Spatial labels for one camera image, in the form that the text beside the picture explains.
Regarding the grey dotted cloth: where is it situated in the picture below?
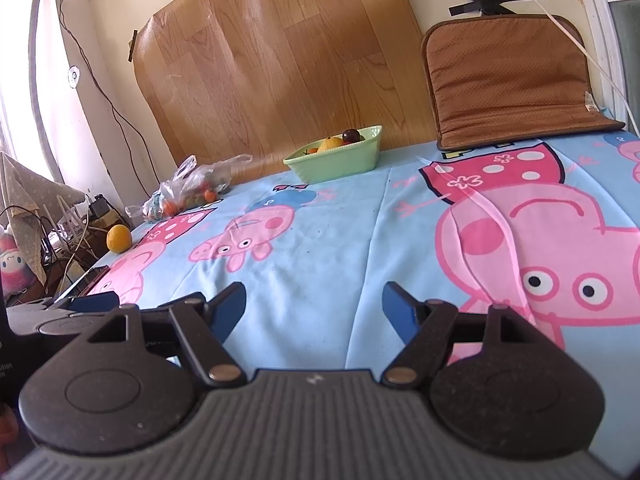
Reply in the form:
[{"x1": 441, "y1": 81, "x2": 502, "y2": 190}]
[{"x1": 0, "y1": 152, "x2": 87, "y2": 286}]

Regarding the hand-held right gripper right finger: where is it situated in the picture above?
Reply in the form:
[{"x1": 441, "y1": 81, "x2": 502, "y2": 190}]
[{"x1": 382, "y1": 282, "x2": 546, "y2": 387}]

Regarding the black wall cable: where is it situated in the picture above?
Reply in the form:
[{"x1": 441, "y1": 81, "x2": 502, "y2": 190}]
[{"x1": 57, "y1": 0, "x2": 162, "y2": 197}]

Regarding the white curtain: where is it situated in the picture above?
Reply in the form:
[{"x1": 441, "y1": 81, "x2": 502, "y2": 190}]
[{"x1": 0, "y1": 0, "x2": 66, "y2": 186}]

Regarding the brown seat cushion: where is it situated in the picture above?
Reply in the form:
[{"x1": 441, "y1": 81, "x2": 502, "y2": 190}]
[{"x1": 420, "y1": 14, "x2": 627, "y2": 151}]

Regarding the pink plush toy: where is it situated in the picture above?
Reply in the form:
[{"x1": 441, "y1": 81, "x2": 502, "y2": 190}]
[{"x1": 0, "y1": 225, "x2": 36, "y2": 298}]

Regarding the wood pattern board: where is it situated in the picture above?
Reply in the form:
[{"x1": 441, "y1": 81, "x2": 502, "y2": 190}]
[{"x1": 132, "y1": 0, "x2": 441, "y2": 182}]

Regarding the white charging cable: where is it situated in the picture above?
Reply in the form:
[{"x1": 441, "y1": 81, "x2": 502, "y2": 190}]
[{"x1": 486, "y1": 0, "x2": 640, "y2": 137}]

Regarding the yellow orange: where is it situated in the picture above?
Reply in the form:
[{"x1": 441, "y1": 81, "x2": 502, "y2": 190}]
[{"x1": 106, "y1": 225, "x2": 133, "y2": 253}]

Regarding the light green bowl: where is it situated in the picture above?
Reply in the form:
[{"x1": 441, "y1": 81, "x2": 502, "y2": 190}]
[{"x1": 283, "y1": 125, "x2": 383, "y2": 185}]

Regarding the white window frame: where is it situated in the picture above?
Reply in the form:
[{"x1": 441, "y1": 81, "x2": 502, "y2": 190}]
[{"x1": 577, "y1": 0, "x2": 640, "y2": 133}]

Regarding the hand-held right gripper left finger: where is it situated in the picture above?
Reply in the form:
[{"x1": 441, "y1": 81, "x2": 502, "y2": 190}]
[{"x1": 85, "y1": 282, "x2": 247, "y2": 387}]

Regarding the printed cartoon blanket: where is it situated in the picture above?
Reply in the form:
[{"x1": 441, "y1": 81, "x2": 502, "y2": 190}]
[{"x1": 55, "y1": 130, "x2": 640, "y2": 477}]

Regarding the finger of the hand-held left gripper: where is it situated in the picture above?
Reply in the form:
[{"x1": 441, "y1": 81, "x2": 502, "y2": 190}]
[{"x1": 40, "y1": 292, "x2": 121, "y2": 337}]

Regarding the clear plastic bag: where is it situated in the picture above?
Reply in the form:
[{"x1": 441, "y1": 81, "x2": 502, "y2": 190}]
[{"x1": 125, "y1": 154, "x2": 253, "y2": 223}]

